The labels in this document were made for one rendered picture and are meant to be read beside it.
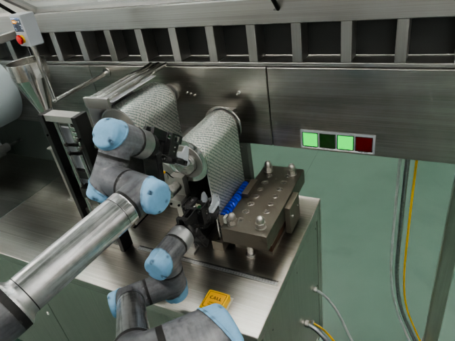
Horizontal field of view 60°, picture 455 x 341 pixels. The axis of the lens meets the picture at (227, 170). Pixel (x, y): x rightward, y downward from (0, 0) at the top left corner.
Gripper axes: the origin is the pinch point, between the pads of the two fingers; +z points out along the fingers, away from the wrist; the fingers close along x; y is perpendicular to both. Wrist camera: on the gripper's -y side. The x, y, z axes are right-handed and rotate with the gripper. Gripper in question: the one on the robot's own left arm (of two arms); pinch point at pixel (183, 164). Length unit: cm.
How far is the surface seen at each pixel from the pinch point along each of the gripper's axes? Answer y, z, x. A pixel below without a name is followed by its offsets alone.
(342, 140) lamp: 18, 33, -40
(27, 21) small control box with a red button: 37, -22, 53
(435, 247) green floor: -15, 178, -78
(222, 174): -0.1, 17.9, -4.6
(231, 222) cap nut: -15.0, 15.7, -11.8
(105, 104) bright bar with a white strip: 14.5, -9.8, 25.9
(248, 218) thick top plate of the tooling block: -12.9, 21.1, -15.2
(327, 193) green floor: 10, 208, -2
